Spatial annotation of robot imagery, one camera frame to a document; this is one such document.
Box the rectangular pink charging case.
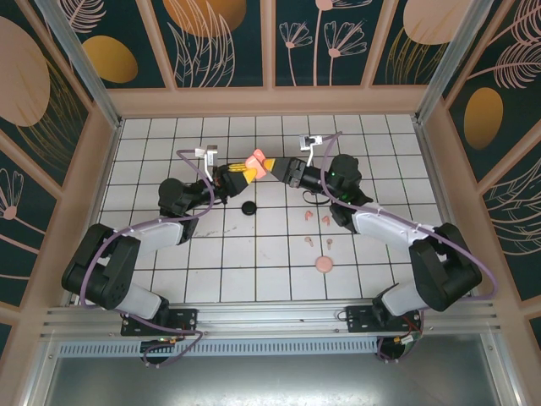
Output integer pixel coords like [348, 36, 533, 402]
[245, 148, 271, 178]

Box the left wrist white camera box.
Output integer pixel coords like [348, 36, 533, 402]
[194, 145, 221, 177]

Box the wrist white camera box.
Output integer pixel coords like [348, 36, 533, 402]
[194, 145, 221, 177]
[298, 134, 325, 152]

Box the thin black gripper wire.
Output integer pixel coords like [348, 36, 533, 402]
[301, 189, 331, 208]

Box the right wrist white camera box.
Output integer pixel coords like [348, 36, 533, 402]
[298, 134, 325, 152]

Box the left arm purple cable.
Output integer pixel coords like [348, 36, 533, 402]
[78, 148, 213, 369]

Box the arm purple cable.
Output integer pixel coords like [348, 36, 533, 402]
[320, 131, 498, 365]
[78, 148, 213, 369]

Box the aluminium side rail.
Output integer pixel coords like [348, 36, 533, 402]
[416, 120, 481, 299]

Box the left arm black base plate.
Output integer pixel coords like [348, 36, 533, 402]
[121, 308, 199, 337]

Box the aluminium mounting rail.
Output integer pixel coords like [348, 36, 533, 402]
[40, 299, 502, 339]

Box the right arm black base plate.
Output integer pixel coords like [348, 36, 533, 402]
[345, 304, 424, 335]

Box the aluminium frame post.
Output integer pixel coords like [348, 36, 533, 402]
[36, 0, 124, 130]
[413, 0, 504, 124]

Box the slotted grey cable duct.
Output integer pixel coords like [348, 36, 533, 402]
[57, 339, 380, 357]

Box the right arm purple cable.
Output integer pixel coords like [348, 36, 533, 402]
[320, 131, 498, 365]

